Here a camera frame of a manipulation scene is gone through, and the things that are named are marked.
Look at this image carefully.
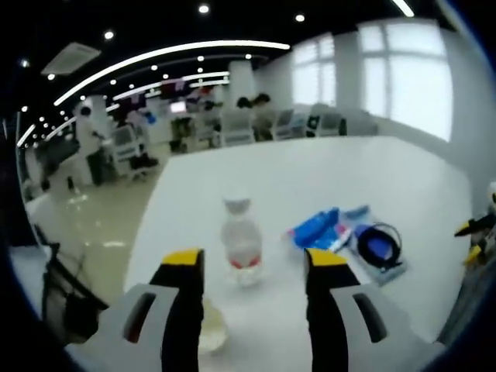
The grey chair back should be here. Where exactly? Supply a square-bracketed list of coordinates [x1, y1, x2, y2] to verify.
[308, 111, 346, 137]

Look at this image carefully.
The ceiling air vent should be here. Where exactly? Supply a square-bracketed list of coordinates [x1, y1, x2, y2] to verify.
[40, 42, 102, 77]

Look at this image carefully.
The pale packet with blue oval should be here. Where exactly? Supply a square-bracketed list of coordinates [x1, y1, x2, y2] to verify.
[343, 205, 408, 287]

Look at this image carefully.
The floral paper cup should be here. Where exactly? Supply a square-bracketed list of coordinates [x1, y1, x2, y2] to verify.
[198, 298, 229, 356]

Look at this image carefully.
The black cable item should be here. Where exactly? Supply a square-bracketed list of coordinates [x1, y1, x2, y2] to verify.
[356, 222, 405, 273]

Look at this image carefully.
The large bright window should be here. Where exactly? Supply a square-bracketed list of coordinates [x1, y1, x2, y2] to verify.
[358, 21, 453, 143]

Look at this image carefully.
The window with white blinds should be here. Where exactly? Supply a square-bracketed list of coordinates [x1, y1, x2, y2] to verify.
[292, 36, 336, 108]

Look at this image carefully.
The clear plastic bottle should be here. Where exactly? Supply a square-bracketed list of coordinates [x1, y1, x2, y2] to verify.
[221, 197, 267, 287]

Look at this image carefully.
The white office chair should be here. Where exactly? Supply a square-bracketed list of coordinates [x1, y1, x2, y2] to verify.
[111, 126, 143, 168]
[274, 109, 296, 141]
[222, 112, 256, 147]

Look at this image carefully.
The blue packet with pink print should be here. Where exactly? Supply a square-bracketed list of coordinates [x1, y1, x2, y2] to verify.
[286, 206, 353, 253]

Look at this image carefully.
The black metal frame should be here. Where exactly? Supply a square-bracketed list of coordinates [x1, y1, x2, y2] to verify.
[40, 239, 110, 345]

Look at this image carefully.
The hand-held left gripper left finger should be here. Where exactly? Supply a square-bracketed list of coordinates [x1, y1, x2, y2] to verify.
[67, 247, 205, 372]

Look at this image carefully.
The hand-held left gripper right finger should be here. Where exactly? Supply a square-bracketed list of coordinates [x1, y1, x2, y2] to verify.
[305, 247, 446, 372]

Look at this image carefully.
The white table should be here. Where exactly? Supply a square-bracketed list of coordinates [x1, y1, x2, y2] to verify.
[123, 135, 485, 372]

